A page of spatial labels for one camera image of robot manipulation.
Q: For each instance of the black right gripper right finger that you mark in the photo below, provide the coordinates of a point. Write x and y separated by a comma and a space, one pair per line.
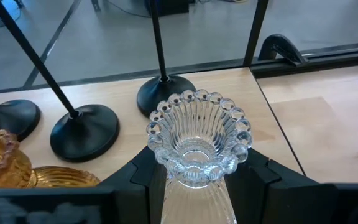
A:
275, 199

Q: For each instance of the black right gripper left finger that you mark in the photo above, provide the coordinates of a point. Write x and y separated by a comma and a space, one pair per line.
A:
138, 193

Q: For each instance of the clear ribbed glass candle holder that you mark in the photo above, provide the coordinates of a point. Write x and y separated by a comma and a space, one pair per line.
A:
197, 199

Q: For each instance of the amber ribbed glass candle holder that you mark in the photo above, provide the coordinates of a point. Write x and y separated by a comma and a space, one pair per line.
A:
64, 179

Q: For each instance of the tall black metal candlestick holder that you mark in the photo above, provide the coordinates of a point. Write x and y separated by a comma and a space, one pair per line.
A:
85, 137

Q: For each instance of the black clamp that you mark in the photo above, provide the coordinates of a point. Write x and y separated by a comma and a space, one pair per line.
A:
278, 46

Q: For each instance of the black equipment box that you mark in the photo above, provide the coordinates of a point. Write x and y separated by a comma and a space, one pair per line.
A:
169, 7

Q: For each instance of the wooden shelf with black frame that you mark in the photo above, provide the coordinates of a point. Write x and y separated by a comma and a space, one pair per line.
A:
228, 84

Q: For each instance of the black aluminium table frame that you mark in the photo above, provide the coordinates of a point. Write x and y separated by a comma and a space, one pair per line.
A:
337, 59

